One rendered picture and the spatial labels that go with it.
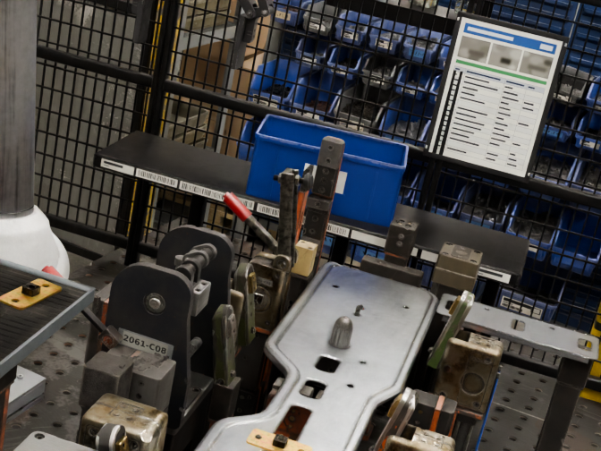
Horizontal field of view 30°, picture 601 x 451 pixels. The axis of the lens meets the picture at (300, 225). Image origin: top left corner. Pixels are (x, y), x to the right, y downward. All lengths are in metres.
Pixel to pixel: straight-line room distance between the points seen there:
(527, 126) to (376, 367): 0.77
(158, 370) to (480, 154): 1.09
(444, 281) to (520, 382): 0.49
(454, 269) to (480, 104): 0.40
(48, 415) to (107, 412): 0.70
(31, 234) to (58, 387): 0.33
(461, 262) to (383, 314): 0.23
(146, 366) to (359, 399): 0.35
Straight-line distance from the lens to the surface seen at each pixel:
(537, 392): 2.51
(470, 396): 1.84
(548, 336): 2.03
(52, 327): 1.35
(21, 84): 1.90
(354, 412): 1.62
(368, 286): 2.03
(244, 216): 1.89
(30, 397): 2.06
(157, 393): 1.45
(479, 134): 2.34
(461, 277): 2.10
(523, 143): 2.34
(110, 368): 1.41
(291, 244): 1.88
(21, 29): 1.88
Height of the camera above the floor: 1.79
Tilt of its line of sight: 21 degrees down
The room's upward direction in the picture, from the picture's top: 12 degrees clockwise
